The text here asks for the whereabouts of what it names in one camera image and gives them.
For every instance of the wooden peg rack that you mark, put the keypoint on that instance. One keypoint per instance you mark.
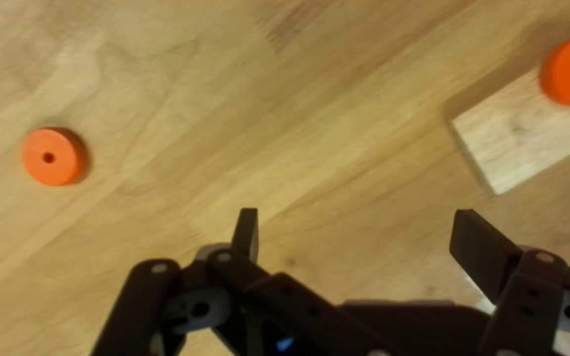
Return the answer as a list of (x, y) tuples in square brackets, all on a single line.
[(524, 128)]

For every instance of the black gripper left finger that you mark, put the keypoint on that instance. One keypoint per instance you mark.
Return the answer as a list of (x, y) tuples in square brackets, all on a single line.
[(245, 234)]

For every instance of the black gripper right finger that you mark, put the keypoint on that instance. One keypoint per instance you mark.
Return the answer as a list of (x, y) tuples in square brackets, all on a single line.
[(483, 252)]

